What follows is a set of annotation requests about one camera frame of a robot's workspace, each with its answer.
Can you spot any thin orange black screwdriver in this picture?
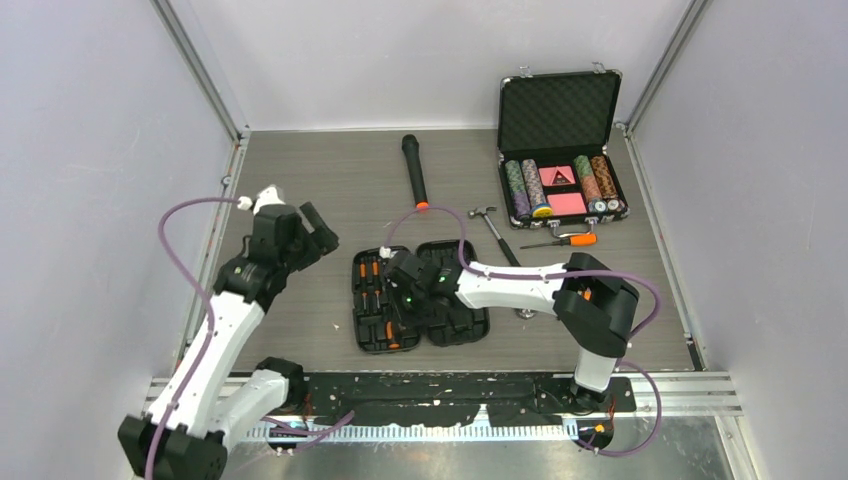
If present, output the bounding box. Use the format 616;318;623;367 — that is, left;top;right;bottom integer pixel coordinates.
371;259;382;312

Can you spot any black tool kit case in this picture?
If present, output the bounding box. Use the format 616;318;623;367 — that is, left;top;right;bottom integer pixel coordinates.
351;240;490;354

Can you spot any claw hammer black handle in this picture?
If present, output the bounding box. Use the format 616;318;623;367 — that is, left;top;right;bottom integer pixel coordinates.
467;206;521;267

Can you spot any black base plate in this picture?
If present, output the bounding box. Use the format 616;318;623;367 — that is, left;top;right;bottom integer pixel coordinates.
277;372;636;427

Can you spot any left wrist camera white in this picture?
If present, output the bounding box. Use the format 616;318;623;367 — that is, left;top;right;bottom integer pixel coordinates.
236;184;286;216

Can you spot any open poker chip case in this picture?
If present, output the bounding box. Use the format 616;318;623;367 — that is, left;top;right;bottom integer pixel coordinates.
496;67;630;229

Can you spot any small orange black screwdriver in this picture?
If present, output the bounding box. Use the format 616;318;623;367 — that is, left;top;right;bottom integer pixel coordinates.
359;261;369;315

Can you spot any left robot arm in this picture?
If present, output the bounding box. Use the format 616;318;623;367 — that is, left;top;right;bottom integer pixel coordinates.
118;201;339;479

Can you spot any small round bit holder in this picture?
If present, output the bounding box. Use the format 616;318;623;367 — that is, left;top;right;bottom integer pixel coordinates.
515;309;536;320

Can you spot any orange handled screwdriver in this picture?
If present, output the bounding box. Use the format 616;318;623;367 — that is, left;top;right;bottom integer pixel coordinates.
520;233;597;250

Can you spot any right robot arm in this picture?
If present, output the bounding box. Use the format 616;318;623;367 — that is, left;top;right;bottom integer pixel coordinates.
384;251;640;411

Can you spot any black microphone orange end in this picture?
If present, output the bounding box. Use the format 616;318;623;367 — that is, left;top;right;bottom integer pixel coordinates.
401;134;429;209

